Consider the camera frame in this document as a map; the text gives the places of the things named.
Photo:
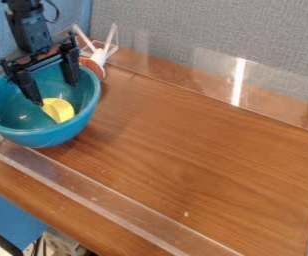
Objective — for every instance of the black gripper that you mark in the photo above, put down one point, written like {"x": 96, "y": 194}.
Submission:
{"x": 63, "y": 53}

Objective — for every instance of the yellow wedge object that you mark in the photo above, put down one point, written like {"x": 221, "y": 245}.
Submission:
{"x": 58, "y": 109}

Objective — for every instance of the blue bowl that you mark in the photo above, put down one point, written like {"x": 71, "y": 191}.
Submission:
{"x": 26, "y": 125}

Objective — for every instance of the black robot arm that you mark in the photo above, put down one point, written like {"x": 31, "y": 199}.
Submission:
{"x": 38, "y": 49}

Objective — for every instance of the orange white plunger toy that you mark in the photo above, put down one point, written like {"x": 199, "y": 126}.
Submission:
{"x": 94, "y": 62}

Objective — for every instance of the clear acrylic front barrier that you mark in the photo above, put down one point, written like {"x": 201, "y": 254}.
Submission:
{"x": 158, "y": 229}

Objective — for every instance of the clear acrylic barrier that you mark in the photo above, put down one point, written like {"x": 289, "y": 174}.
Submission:
{"x": 158, "y": 229}
{"x": 262, "y": 89}

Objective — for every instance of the clear acrylic back barrier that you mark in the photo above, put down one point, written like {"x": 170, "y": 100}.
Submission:
{"x": 262, "y": 89}

